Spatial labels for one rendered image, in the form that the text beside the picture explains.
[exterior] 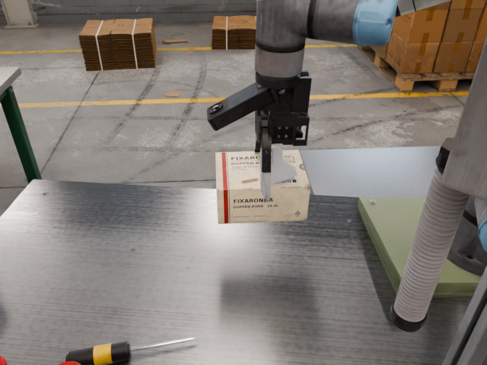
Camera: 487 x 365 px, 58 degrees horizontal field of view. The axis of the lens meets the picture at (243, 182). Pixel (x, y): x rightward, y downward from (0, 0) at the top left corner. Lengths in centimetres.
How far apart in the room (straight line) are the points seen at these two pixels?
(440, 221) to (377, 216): 58
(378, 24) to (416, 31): 317
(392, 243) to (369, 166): 34
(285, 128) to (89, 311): 47
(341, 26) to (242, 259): 48
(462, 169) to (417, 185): 86
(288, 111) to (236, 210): 19
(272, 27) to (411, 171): 68
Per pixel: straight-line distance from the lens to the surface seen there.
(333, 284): 86
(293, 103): 71
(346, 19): 63
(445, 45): 395
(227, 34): 468
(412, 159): 127
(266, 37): 66
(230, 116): 71
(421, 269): 43
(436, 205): 39
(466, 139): 30
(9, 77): 209
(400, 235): 94
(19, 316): 88
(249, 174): 77
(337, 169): 117
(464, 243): 90
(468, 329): 63
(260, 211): 77
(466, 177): 31
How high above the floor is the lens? 146
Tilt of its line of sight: 35 degrees down
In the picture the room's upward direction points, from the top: straight up
